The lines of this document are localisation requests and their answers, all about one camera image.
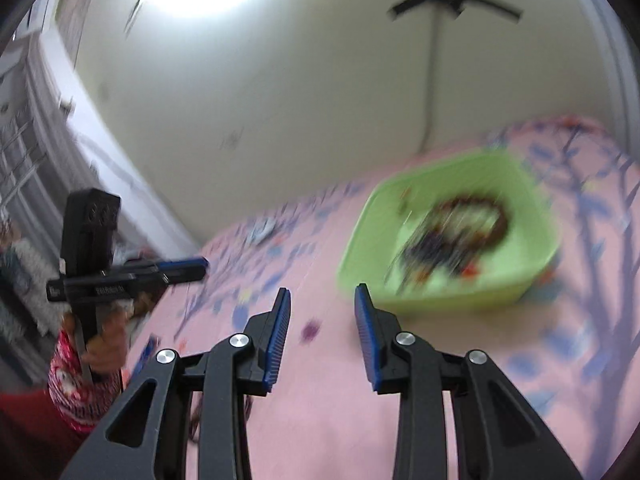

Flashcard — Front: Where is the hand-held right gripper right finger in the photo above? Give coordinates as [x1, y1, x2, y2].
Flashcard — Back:
[354, 284, 583, 480]

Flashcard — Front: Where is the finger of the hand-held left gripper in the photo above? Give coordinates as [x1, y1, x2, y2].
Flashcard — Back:
[125, 256, 209, 284]

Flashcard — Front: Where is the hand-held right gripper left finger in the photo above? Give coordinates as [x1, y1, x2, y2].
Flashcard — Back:
[60, 287, 292, 480]

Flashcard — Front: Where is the pile of beaded bracelets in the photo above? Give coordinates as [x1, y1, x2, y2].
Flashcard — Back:
[390, 220, 482, 287]

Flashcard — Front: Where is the green plastic basin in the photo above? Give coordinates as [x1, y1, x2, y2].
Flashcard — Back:
[335, 151, 562, 315]

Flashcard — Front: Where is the brown wooden bead bracelet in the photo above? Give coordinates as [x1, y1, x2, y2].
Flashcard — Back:
[425, 194, 513, 261]

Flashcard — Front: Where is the person's left forearm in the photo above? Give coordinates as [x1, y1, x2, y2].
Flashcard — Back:
[47, 327, 124, 434]

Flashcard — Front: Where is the person's left hand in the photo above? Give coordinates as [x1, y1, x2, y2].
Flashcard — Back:
[80, 292, 156, 376]

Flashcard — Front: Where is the white charger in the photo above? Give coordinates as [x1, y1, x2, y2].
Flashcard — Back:
[247, 220, 276, 244]

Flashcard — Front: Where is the small blue packet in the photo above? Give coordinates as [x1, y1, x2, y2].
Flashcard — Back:
[140, 335, 160, 366]

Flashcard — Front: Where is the pink printed bedsheet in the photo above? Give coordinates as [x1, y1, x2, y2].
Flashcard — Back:
[120, 115, 640, 480]

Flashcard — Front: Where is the person's red clothing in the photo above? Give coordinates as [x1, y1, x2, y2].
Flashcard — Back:
[0, 392, 87, 480]

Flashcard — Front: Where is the white door frame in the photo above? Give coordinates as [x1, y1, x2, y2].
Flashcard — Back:
[575, 0, 640, 161]

